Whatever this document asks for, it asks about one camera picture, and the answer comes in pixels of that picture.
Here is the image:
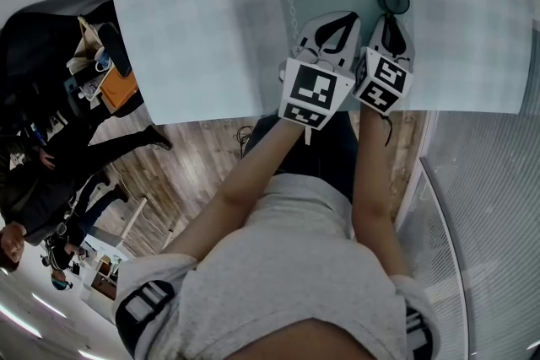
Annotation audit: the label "dark glass cup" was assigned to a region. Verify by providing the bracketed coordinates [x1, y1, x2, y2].
[375, 0, 412, 17]

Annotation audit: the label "dark rectangular case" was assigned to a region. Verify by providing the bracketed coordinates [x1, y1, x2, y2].
[97, 21, 132, 79]

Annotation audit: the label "person's left forearm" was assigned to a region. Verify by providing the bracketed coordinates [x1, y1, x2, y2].
[162, 116, 305, 262]

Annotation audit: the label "blue patterned white mug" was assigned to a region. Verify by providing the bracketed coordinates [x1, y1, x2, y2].
[94, 46, 113, 73]

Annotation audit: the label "orange box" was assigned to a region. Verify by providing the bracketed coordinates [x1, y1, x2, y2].
[100, 68, 140, 116]

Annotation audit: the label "person's dark jeans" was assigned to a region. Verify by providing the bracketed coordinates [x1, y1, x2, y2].
[243, 111, 359, 203]

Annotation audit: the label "black left shoulder strap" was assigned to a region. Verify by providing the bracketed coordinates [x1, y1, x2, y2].
[114, 279, 177, 355]

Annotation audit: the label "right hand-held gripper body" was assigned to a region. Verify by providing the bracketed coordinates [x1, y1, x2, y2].
[352, 46, 415, 116]

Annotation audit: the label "cream tote bag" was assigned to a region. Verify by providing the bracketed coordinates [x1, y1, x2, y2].
[66, 14, 113, 77]

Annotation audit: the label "white window blinds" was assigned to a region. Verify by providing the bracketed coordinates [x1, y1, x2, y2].
[396, 19, 540, 360]

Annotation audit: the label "black right shoulder strap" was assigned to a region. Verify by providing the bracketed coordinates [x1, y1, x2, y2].
[404, 306, 435, 360]

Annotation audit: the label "black office chair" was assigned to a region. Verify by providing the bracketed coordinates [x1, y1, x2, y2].
[0, 0, 147, 132]

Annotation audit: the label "person's grey t-shirt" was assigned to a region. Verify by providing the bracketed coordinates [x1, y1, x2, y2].
[110, 172, 440, 360]

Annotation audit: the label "light blue tablecloth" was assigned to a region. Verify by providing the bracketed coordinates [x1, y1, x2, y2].
[107, 0, 536, 126]

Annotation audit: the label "white desk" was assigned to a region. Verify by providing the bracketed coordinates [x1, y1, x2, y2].
[79, 196, 181, 311]

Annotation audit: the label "person's face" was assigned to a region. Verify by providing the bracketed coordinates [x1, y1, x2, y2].
[223, 316, 376, 360]

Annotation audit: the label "black shoulder strap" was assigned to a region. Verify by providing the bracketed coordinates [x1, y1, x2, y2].
[404, 306, 435, 360]
[114, 279, 177, 355]

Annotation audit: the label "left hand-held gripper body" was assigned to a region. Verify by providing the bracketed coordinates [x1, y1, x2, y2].
[277, 45, 358, 132]

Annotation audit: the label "person's right forearm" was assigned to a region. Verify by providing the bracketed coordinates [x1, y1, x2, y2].
[351, 107, 408, 279]

